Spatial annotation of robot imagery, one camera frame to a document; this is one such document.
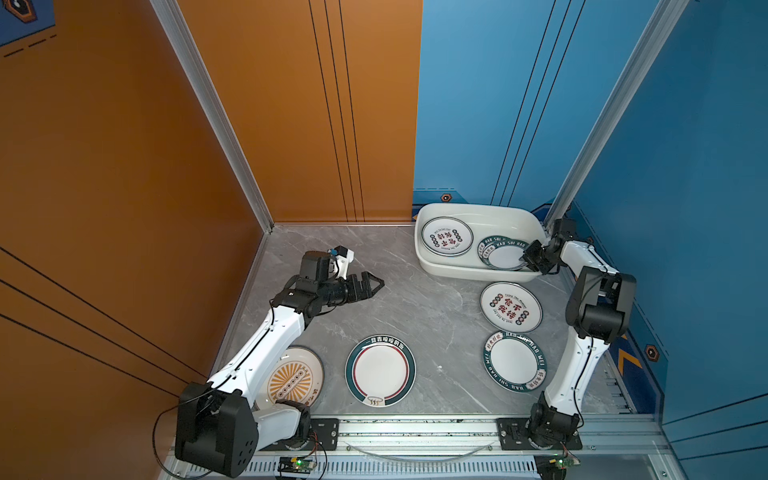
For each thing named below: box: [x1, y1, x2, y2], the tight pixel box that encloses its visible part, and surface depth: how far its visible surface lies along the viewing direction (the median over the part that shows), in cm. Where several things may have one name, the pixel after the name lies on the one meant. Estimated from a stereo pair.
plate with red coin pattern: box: [421, 216, 475, 258], surface depth 115 cm
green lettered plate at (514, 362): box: [483, 331, 547, 393], surface depth 88 cm
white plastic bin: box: [414, 203, 546, 281], surface depth 118 cm
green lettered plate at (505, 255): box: [482, 240, 529, 270], surface depth 111 cm
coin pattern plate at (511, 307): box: [480, 281, 544, 334], surface depth 98 cm
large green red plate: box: [345, 334, 417, 408], surface depth 85 cm
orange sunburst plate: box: [254, 345, 325, 409], surface depth 84 cm
